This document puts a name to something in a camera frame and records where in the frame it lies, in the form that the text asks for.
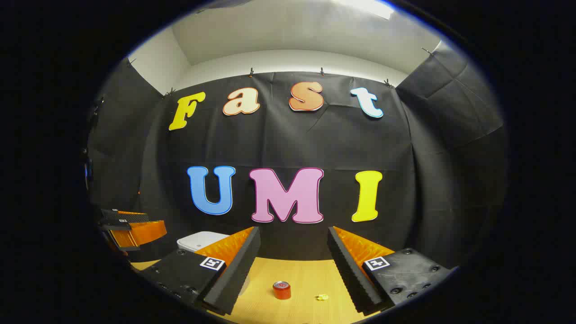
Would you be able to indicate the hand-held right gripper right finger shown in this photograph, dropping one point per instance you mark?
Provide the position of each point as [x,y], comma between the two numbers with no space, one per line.
[348,270]

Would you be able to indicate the wooden desktop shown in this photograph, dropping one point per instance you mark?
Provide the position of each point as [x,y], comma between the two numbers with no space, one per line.
[306,274]

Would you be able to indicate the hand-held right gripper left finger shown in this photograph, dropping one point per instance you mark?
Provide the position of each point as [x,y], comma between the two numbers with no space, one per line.
[238,270]

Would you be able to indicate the white desktop garbage bin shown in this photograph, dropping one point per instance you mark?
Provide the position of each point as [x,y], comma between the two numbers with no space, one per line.
[202,240]

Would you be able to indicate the red pop can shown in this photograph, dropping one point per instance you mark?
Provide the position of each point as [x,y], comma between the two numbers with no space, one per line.
[281,291]

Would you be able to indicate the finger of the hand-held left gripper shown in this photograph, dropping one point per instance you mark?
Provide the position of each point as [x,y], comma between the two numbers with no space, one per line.
[144,231]

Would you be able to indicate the yellow paper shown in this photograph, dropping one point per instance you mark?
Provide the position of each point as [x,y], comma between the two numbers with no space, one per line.
[322,297]

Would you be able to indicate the black backdrop cloth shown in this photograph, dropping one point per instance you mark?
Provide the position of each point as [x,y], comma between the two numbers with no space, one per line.
[315,144]

